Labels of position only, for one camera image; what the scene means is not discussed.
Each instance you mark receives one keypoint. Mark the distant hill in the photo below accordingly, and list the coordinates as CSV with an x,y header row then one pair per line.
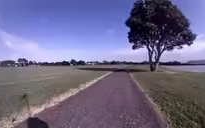
x,y
201,61

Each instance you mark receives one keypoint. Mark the grass field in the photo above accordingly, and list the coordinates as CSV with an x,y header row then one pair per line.
x,y
33,86
186,96

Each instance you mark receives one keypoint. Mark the water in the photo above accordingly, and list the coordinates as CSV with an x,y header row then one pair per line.
x,y
193,68

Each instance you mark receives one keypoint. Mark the distant row of trees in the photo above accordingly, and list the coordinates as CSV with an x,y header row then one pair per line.
x,y
73,62

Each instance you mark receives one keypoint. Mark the large dark tree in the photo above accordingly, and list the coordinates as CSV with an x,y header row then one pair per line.
x,y
158,26

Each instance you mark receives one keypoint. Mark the grey asphalt path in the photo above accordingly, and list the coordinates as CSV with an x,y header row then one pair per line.
x,y
110,103

